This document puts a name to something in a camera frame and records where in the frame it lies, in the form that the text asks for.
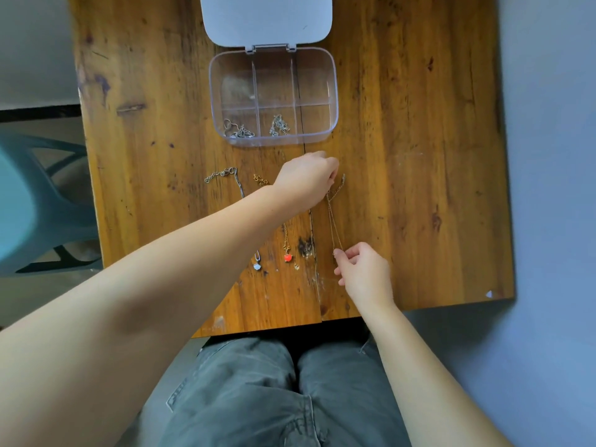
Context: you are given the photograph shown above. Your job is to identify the person's left hand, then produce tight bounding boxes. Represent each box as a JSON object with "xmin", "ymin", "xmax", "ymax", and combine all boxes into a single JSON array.
[{"xmin": 271, "ymin": 151, "xmax": 341, "ymax": 216}]

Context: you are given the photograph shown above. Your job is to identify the person's right hand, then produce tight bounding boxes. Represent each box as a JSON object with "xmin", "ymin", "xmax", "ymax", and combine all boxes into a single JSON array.
[{"xmin": 333, "ymin": 242, "xmax": 397, "ymax": 311}]

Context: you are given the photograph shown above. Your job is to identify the thin gold chain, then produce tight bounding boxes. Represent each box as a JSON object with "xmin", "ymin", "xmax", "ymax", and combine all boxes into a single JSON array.
[{"xmin": 324, "ymin": 173, "xmax": 347, "ymax": 256}]

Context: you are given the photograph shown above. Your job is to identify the person's right forearm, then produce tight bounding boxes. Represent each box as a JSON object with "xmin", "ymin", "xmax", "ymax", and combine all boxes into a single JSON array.
[{"xmin": 359, "ymin": 300, "xmax": 513, "ymax": 447}]

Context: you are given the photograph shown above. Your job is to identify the person's left forearm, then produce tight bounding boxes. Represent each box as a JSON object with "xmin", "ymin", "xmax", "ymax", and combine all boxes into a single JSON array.
[{"xmin": 0, "ymin": 183, "xmax": 301, "ymax": 447}]

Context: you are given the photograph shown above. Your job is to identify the grey trousers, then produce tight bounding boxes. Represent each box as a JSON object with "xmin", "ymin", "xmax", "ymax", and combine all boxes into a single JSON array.
[{"xmin": 157, "ymin": 334, "xmax": 414, "ymax": 447}]

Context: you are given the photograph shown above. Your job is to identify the clear plastic compartment box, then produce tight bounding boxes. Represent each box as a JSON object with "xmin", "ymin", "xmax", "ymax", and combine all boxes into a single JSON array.
[{"xmin": 199, "ymin": 0, "xmax": 339, "ymax": 148}]

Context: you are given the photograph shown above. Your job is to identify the teal plastic chair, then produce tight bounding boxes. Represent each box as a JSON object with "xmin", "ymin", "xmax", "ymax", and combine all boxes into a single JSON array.
[{"xmin": 0, "ymin": 129, "xmax": 104, "ymax": 278}]

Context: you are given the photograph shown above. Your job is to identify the gold necklace with red pendant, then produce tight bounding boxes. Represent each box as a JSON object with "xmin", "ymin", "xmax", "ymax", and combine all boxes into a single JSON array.
[{"xmin": 253, "ymin": 173, "xmax": 300, "ymax": 270}]

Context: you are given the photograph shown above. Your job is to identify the silver necklace with white pendant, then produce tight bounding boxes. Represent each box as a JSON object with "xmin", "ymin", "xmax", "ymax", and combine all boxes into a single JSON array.
[{"xmin": 204, "ymin": 166, "xmax": 264, "ymax": 273}]

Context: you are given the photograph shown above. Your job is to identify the silver chain with ring clasp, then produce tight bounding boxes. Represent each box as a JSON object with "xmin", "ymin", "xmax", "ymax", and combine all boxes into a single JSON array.
[{"xmin": 222, "ymin": 118, "xmax": 256, "ymax": 139}]

